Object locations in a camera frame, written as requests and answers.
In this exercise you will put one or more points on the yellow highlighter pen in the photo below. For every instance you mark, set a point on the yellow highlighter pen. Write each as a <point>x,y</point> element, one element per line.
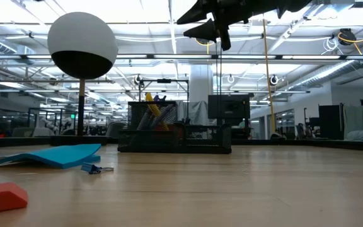
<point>150,97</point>

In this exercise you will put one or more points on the blue binder clip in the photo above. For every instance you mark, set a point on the blue binder clip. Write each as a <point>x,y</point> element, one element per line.
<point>90,168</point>

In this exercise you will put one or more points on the black cabinet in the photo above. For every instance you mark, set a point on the black cabinet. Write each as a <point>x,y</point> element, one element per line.
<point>331,123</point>

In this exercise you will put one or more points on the black monitor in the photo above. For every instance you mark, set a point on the black monitor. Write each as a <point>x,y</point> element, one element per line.
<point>228,107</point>

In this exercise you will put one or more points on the black metal rig frame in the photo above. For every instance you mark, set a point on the black metal rig frame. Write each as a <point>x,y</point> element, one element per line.
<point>164,81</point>

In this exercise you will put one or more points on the blue sticky note pad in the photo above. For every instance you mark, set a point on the blue sticky note pad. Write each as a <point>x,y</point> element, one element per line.
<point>58,156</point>

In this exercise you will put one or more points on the black mesh desk organizer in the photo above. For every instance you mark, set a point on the black mesh desk organizer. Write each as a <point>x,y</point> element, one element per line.
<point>150,142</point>

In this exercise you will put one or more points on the black metal table frame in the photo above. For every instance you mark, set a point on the black metal table frame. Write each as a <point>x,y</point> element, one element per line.
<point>295,144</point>

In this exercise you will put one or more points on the white globe table lamp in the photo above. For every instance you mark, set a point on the white globe table lamp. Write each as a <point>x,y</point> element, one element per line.
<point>80,38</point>

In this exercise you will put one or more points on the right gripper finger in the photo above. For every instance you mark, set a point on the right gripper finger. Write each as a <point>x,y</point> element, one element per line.
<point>202,11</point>
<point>205,31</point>

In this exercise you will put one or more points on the grey blue office chair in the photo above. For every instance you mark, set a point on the grey blue office chair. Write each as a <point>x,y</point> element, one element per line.
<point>113,129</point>

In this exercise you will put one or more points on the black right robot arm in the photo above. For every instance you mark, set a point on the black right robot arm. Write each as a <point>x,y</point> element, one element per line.
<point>295,5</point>

